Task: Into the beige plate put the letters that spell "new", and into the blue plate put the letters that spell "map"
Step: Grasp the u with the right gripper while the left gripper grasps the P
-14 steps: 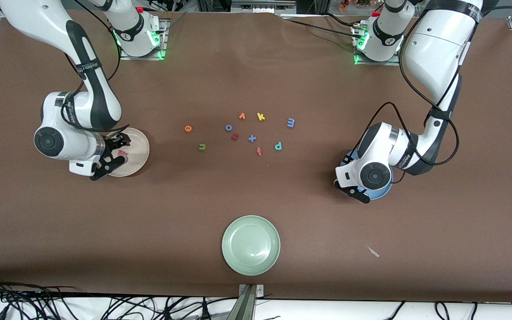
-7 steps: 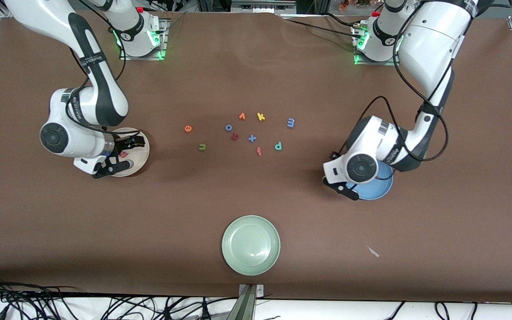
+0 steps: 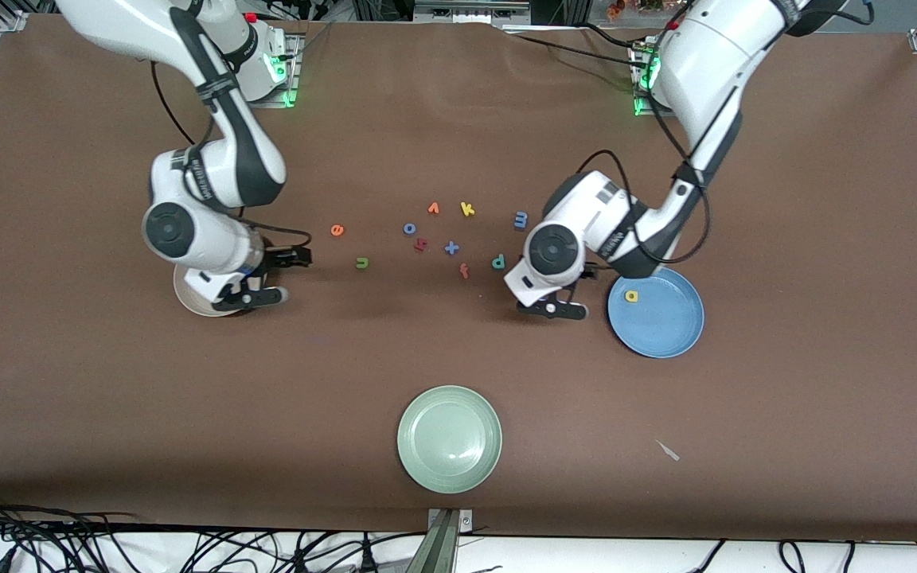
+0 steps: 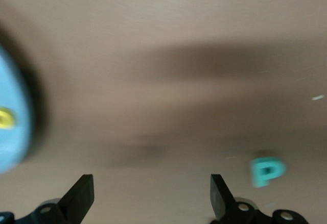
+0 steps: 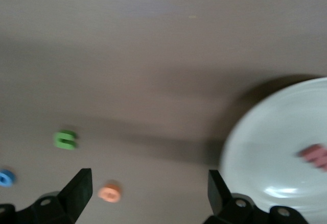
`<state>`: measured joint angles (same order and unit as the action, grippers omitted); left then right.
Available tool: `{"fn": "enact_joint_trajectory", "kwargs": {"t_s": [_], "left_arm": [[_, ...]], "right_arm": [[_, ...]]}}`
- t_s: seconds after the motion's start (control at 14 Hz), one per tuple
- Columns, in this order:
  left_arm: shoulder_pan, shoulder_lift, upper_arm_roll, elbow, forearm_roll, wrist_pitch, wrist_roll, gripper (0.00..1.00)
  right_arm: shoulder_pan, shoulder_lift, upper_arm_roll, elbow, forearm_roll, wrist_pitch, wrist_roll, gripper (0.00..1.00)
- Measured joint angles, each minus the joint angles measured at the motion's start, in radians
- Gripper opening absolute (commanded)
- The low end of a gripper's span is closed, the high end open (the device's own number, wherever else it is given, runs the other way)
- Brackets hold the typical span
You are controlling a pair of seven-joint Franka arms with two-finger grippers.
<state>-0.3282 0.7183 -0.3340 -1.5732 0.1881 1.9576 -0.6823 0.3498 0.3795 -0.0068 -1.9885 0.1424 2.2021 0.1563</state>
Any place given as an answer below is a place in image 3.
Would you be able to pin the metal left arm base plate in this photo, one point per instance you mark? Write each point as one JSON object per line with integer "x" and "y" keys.
{"x": 640, "y": 107}

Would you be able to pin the grey metal bracket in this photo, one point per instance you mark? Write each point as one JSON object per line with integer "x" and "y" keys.
{"x": 446, "y": 541}

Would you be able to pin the blue round plate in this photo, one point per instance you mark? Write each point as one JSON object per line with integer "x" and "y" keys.
{"x": 665, "y": 318}

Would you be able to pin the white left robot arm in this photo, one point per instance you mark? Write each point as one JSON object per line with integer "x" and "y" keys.
{"x": 713, "y": 64}

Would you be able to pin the beige round plate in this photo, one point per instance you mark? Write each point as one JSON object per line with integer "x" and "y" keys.
{"x": 196, "y": 304}

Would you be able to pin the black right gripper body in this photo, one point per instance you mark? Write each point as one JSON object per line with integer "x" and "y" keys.
{"x": 276, "y": 259}

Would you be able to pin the grey metal box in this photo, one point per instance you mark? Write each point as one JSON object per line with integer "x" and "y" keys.
{"x": 470, "y": 12}

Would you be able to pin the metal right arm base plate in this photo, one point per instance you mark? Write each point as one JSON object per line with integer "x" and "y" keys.
{"x": 271, "y": 102}

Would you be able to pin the white paper scrap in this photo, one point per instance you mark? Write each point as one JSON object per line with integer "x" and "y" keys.
{"x": 668, "y": 451}

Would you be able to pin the brown paper table cover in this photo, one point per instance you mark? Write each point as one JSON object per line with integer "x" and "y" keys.
{"x": 458, "y": 143}

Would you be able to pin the pale green round plate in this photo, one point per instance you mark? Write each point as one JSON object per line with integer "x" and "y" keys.
{"x": 450, "y": 439}

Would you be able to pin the purple foam letter m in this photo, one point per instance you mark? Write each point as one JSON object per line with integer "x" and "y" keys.
{"x": 520, "y": 220}

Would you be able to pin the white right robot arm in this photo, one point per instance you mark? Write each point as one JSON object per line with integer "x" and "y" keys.
{"x": 196, "y": 235}

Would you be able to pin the orange background object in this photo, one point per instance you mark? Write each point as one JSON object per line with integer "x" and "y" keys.
{"x": 616, "y": 8}

